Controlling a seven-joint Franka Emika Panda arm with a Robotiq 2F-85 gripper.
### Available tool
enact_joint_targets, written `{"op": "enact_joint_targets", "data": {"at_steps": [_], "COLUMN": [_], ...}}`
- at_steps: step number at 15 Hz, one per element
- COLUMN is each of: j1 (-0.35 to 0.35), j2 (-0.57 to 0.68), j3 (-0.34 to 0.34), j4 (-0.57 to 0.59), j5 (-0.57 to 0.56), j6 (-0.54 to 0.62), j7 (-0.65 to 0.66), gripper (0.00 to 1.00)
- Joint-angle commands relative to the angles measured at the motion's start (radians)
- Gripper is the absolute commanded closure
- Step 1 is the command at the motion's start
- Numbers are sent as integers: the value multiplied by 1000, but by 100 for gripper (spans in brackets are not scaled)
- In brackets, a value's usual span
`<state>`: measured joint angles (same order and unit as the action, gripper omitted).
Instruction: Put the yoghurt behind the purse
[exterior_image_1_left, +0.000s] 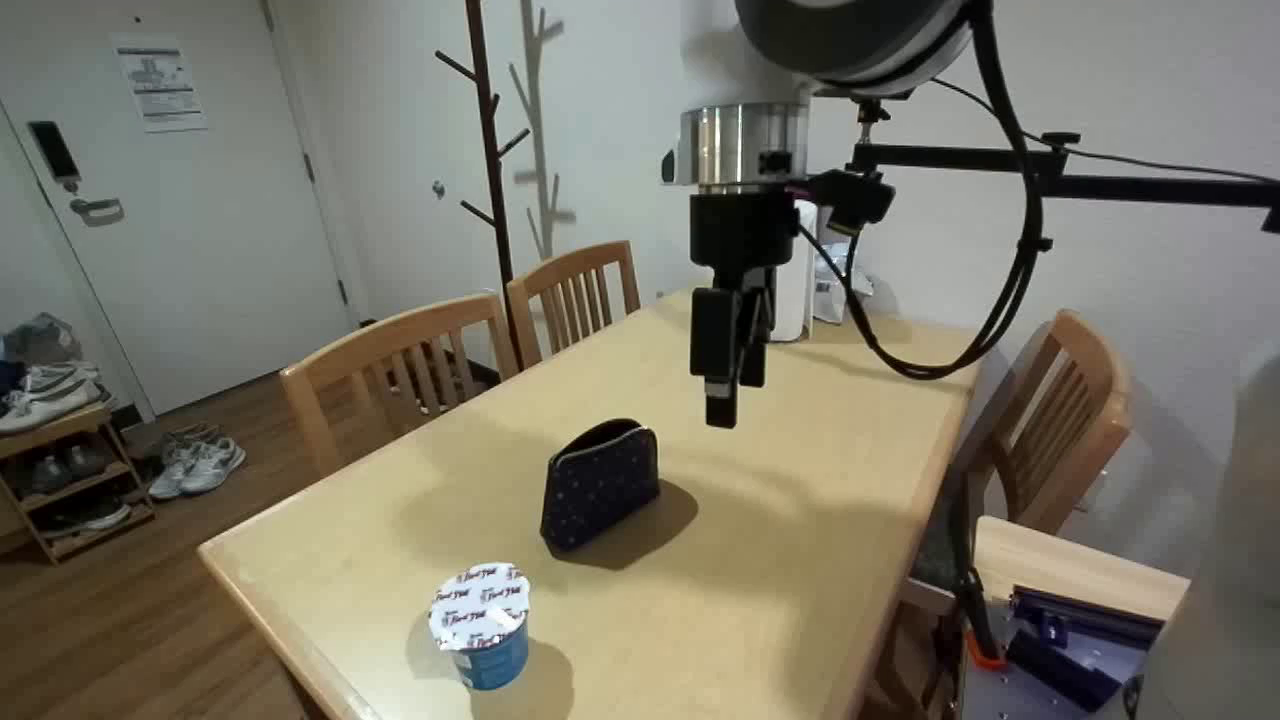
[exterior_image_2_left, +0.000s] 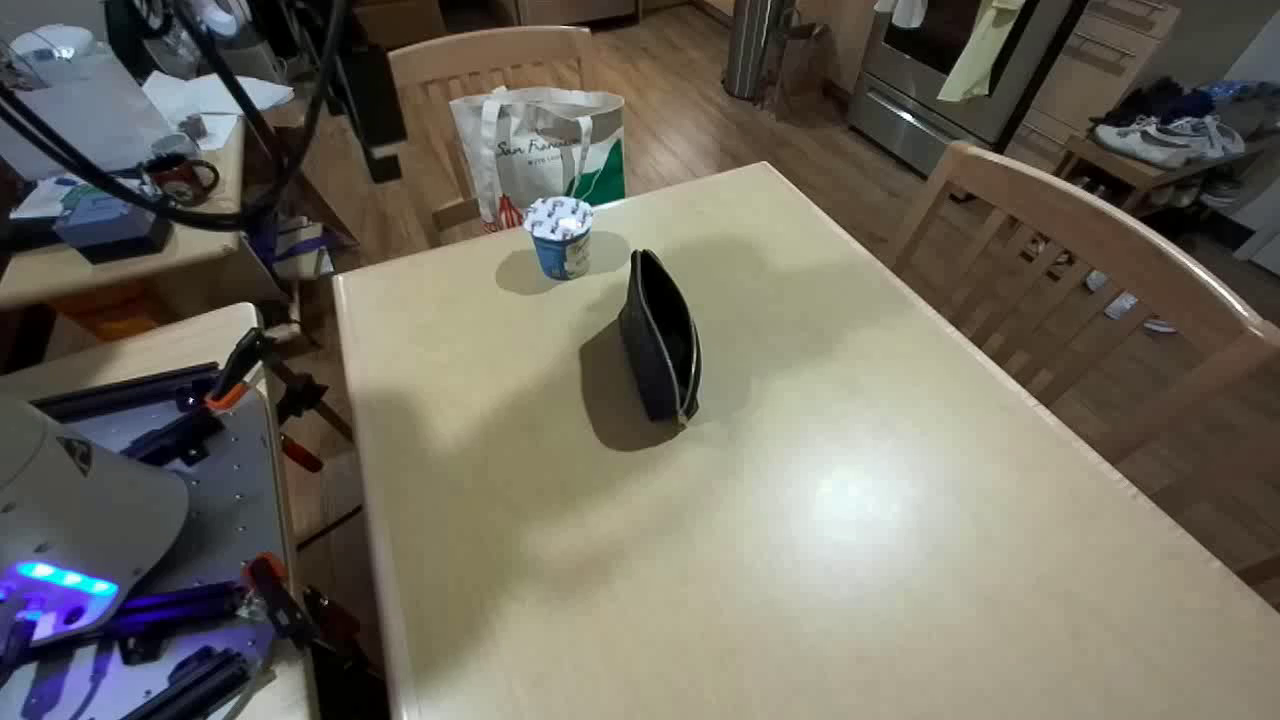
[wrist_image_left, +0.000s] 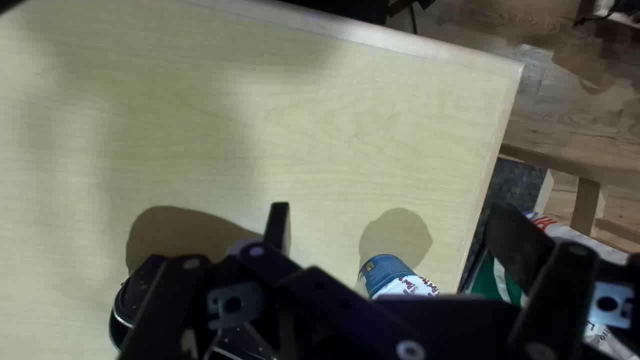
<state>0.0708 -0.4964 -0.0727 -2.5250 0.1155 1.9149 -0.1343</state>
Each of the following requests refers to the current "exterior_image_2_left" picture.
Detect white blue yoghurt cup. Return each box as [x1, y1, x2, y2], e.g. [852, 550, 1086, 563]
[524, 194, 590, 281]

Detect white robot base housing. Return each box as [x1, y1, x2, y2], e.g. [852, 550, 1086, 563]
[0, 398, 192, 642]

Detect black zip purse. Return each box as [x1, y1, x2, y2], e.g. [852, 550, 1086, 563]
[619, 253, 704, 422]

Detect wooden chair behind table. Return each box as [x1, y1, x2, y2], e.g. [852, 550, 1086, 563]
[300, 25, 590, 265]

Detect white green shopping bag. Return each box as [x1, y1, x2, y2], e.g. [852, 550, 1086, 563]
[449, 87, 627, 224]

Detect orange black clamp upper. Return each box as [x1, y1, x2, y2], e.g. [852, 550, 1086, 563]
[203, 329, 352, 470]

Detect orange black clamp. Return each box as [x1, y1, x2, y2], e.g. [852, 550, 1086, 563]
[203, 329, 352, 470]
[243, 556, 386, 720]

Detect metal trash bin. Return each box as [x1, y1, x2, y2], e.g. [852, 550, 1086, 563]
[719, 0, 796, 98]

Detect stainless steel oven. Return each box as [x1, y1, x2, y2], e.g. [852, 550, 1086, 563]
[849, 0, 1082, 176]

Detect orange black clamp lower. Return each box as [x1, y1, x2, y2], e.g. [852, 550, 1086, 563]
[243, 556, 386, 720]

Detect yellow hanging towel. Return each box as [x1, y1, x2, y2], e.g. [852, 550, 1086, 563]
[934, 0, 1024, 104]

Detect cluttered wooden side desk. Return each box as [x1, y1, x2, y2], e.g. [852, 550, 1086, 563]
[0, 77, 290, 373]

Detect white paper sheet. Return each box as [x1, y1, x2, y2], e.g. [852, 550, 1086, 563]
[140, 71, 294, 124]

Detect wooden chair right side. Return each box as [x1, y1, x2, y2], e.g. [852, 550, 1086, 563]
[887, 141, 1280, 586]

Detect wooden shoe rack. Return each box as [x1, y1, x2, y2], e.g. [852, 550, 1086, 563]
[1054, 135, 1280, 217]

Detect grey metal mounting plate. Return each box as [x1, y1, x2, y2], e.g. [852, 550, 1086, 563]
[0, 365, 279, 720]

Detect dark blue box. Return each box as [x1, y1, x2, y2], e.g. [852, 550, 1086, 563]
[53, 182, 172, 265]

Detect white sneakers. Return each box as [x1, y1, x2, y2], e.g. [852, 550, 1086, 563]
[1093, 117, 1245, 168]

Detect grey laptop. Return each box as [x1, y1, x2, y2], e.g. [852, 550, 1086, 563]
[17, 47, 196, 173]

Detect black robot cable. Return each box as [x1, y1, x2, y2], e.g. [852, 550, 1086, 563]
[0, 0, 352, 236]

